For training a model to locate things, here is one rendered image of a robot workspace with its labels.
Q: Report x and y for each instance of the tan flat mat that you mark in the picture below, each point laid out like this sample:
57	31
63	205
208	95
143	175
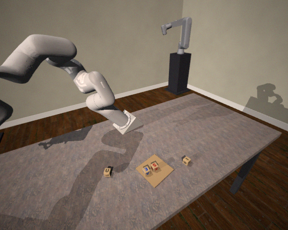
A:
155	178

